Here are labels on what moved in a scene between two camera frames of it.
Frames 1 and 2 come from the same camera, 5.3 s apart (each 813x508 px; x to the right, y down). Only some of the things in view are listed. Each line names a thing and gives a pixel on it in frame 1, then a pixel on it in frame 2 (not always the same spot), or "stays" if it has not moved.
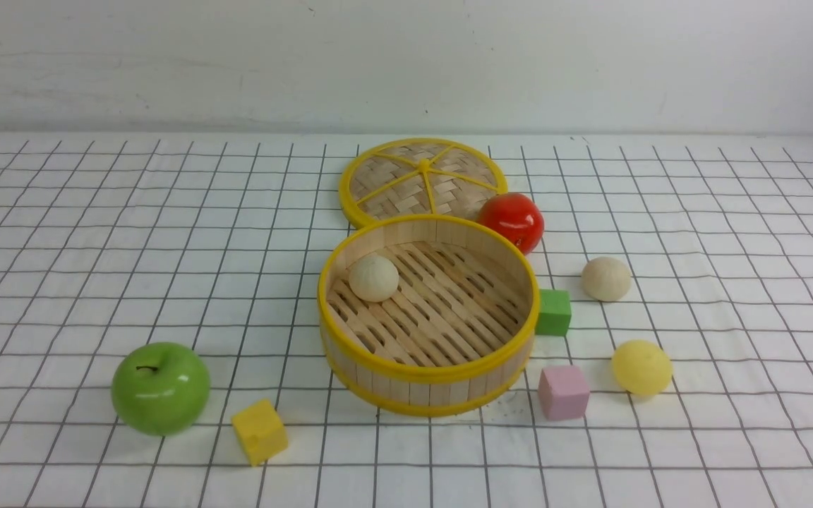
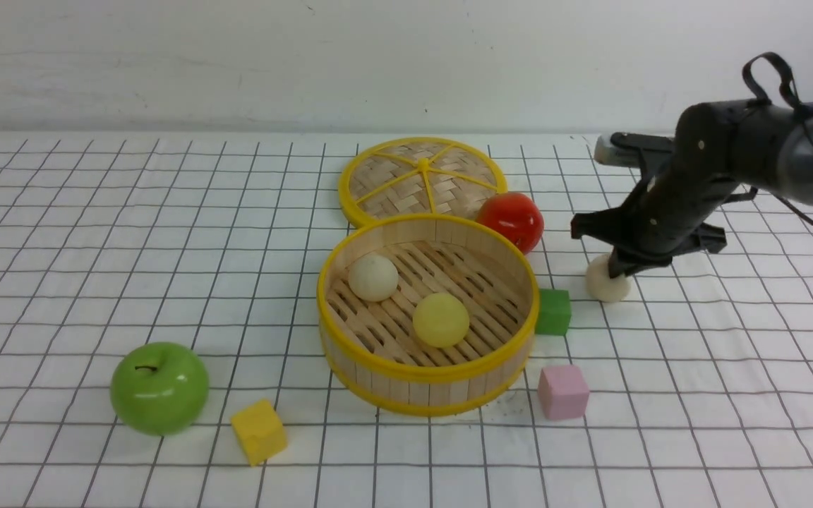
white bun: x=605 y=279 stays
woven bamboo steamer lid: x=408 y=177 stays
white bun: x=373 y=277 stays
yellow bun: x=642 y=367 -> x=441 y=319
